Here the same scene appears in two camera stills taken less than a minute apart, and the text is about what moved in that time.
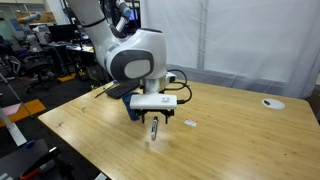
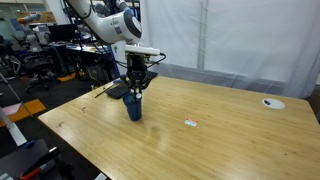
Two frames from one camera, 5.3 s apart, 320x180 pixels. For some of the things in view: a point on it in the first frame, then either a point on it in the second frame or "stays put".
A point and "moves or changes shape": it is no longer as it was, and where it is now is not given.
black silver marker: x=154 y=128 moves or changes shape
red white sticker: x=191 y=122 stays put
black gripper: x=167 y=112 to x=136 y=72
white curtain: x=264 y=44 stays put
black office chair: x=41 y=66 stays put
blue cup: x=126 y=97 stays put
